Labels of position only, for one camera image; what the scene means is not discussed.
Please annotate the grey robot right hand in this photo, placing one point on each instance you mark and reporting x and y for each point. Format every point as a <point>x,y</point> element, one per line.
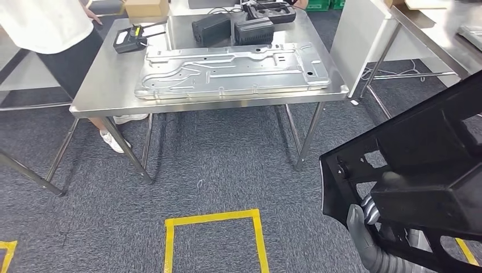
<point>357,230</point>

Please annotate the black plastic panel part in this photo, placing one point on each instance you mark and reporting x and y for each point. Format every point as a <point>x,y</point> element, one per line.
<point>425,150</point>

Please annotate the stainless steel workbench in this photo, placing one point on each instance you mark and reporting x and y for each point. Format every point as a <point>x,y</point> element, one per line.
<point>109,83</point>

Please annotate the white cabinet table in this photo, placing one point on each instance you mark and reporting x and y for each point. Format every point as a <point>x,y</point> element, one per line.
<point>357,45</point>

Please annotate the large stamped metal panel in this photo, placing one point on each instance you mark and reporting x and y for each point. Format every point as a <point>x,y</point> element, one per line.
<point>226,75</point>

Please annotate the steel table thin legs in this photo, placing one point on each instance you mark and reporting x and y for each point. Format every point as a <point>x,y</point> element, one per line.
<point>444,30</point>

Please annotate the black ribbed battery pack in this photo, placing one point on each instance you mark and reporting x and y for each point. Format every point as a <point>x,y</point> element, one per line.
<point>254,32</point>
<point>211,30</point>

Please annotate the small stamped metal panel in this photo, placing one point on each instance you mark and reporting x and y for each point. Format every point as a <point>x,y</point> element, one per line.
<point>472,37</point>

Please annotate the black foam case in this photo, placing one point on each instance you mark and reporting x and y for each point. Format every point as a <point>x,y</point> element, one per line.
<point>271,13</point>

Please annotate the open cardboard box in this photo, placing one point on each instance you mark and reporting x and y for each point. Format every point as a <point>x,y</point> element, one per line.
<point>425,3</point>

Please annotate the black remote controller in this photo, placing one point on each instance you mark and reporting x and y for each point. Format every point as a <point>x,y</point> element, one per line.
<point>126,41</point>

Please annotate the brown cardboard box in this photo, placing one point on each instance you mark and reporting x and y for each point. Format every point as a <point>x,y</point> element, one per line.
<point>145,7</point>

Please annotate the steel side table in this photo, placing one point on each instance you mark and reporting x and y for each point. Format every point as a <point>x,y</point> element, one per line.
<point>34,81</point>

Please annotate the person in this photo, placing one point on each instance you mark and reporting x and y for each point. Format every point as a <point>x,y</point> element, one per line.
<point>45,22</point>

